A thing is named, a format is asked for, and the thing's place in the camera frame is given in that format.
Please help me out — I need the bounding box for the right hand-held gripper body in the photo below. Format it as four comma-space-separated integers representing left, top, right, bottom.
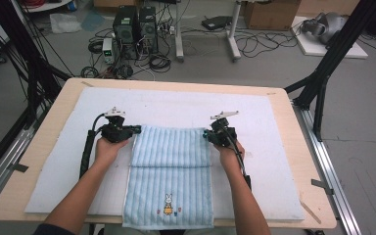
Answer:
208, 110, 240, 149

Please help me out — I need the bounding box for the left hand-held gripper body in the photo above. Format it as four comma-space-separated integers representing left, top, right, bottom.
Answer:
99, 107, 135, 144

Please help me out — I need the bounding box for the blue striped towel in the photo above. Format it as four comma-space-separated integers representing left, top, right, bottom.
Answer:
121, 124, 215, 230

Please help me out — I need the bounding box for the person's left hand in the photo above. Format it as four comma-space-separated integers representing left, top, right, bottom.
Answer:
94, 137, 130, 166

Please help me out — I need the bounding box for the white grid mat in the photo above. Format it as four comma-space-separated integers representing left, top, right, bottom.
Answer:
23, 86, 306, 221

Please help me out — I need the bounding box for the wooden table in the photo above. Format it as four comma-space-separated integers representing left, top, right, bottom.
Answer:
0, 77, 338, 229

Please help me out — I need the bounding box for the white power supply box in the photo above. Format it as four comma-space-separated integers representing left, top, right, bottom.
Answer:
102, 37, 116, 65

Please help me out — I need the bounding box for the white desk leg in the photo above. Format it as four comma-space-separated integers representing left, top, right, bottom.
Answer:
174, 0, 185, 63
226, 0, 243, 62

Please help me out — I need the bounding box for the large black computer tower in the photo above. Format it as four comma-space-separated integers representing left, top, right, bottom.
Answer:
112, 5, 140, 61

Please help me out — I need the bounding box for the slim black computer tower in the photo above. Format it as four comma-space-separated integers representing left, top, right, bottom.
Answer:
138, 6, 160, 55

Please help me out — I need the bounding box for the black tape piece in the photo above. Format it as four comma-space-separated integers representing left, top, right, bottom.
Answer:
310, 178, 335, 196
8, 163, 29, 173

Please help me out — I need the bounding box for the black flat device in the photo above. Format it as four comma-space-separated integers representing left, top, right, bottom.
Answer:
201, 15, 233, 31

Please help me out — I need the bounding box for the person's dark sleeve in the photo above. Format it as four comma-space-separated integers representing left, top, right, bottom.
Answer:
33, 223, 76, 235

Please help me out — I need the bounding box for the white plastic bag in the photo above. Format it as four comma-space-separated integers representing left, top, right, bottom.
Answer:
49, 13, 83, 34

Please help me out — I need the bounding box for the white floor board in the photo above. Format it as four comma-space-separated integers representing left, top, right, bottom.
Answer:
291, 16, 369, 60

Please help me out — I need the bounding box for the cardboard box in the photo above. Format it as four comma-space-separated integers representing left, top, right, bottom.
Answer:
244, 0, 302, 31

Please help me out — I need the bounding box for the grey headset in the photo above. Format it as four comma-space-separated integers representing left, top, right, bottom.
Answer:
301, 12, 349, 45

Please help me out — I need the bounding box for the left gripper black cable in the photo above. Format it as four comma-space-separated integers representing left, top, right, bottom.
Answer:
78, 112, 109, 180

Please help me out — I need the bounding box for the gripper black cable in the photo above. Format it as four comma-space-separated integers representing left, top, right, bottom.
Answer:
78, 112, 109, 180
223, 126, 253, 192

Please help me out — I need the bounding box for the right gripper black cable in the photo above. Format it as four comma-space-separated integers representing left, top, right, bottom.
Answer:
223, 126, 253, 192

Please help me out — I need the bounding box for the coiled black cable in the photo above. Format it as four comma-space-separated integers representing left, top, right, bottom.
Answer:
148, 53, 172, 73

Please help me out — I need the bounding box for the tangle of floor cables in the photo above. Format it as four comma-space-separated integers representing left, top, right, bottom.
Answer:
234, 28, 303, 59

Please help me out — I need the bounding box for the black metal frame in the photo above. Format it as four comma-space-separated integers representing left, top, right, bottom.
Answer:
0, 0, 72, 131
283, 0, 376, 142

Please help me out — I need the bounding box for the aluminium rail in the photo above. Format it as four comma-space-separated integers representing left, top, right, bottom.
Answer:
0, 104, 47, 213
292, 101, 362, 235

